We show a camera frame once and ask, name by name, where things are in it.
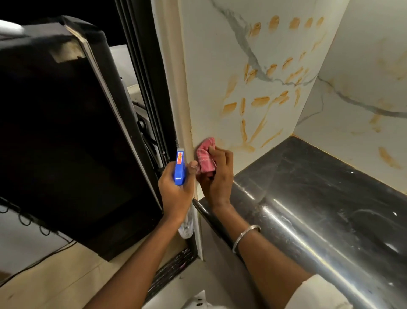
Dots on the black refrigerator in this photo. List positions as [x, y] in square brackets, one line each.
[63, 143]

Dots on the person's left hand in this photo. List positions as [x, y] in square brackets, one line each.
[176, 199]

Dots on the person's right hand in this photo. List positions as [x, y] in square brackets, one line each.
[221, 184]

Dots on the black door frame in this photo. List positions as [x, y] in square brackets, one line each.
[149, 63]

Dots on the pink checked cleaning cloth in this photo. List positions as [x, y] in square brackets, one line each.
[204, 156]

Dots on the person's left forearm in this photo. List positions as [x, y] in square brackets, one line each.
[136, 270]

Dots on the white handheld controller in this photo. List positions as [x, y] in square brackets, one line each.
[11, 28]

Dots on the person's right forearm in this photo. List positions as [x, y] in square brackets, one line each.
[264, 270]

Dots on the clear spray bottle blue nozzle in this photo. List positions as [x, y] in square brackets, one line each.
[179, 172]

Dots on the white shirt sleeve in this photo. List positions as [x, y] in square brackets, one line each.
[318, 296]

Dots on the silver bangle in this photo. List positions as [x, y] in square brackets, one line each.
[245, 231]

